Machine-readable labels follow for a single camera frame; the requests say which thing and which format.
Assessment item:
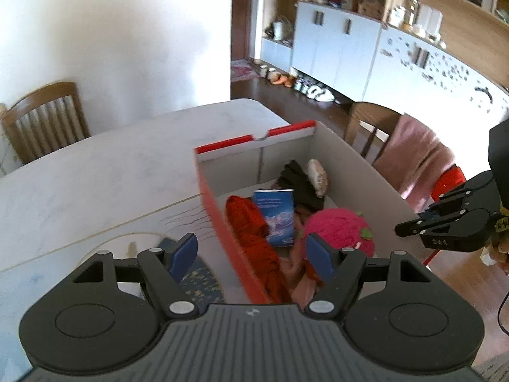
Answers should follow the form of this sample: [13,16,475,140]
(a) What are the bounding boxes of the red white cardboard box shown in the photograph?
[195,121,431,304]

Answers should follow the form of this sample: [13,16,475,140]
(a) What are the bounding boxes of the red cushion on chair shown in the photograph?
[425,165,466,209]

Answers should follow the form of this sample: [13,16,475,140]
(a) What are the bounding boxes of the pink scarf on chair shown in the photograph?
[373,114,456,213]

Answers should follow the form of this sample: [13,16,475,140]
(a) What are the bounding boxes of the pink fuzzy strawberry plush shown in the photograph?
[303,208,375,257]

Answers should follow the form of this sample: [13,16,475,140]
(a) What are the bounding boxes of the blue patterned table mat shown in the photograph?
[0,196,224,382]

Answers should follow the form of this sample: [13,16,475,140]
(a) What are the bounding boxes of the wooden chair right of table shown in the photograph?
[343,102,401,159]

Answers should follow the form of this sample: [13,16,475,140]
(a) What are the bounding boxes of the black glove with cartoon patch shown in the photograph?
[276,159,324,213]

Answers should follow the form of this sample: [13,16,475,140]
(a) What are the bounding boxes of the blue book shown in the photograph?
[252,189,294,247]

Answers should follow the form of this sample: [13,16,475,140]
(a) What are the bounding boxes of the red cloth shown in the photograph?
[225,196,292,304]

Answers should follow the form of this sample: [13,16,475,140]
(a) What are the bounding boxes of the shoes on floor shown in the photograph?
[259,64,336,103]

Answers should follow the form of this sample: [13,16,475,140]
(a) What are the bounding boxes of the wooden chair behind table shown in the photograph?
[1,81,90,164]

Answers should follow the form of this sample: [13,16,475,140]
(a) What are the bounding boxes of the patterned floor rug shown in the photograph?
[230,59,260,83]

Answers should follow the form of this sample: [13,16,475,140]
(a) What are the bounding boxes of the brown door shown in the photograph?
[231,0,252,61]

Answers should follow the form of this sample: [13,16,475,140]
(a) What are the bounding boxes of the wooden wall shelf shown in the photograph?
[380,0,508,88]

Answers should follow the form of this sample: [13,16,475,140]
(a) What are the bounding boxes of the white cabinet with black handles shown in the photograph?
[260,1,509,129]

